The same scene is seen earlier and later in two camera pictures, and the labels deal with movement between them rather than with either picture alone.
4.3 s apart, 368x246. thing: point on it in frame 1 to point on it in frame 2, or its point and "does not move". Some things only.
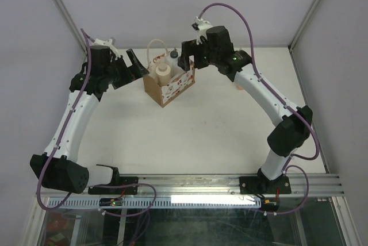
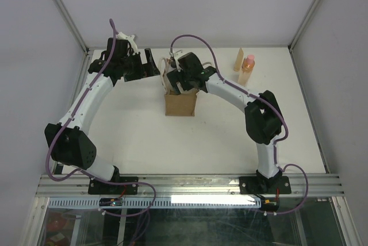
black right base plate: [261, 185] does not move
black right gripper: [187, 49] to [175, 76]
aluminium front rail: [306, 185] does not move
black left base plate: [119, 181] does not move
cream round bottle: [163, 73] to [182, 91]
